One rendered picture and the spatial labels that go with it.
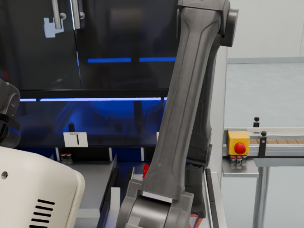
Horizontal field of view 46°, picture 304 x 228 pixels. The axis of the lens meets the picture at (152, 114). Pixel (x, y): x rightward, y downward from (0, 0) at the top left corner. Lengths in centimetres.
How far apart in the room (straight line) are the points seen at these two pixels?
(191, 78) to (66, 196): 26
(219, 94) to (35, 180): 86
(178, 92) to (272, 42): 553
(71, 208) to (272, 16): 557
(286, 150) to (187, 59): 98
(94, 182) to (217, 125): 49
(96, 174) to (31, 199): 90
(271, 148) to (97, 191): 68
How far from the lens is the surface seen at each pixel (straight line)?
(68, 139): 136
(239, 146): 129
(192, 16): 61
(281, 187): 294
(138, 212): 56
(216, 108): 126
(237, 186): 288
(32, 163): 50
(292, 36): 613
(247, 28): 595
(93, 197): 128
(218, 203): 123
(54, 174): 52
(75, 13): 115
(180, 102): 57
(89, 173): 141
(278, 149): 149
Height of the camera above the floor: 162
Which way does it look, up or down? 23 degrees down
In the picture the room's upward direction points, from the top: 2 degrees counter-clockwise
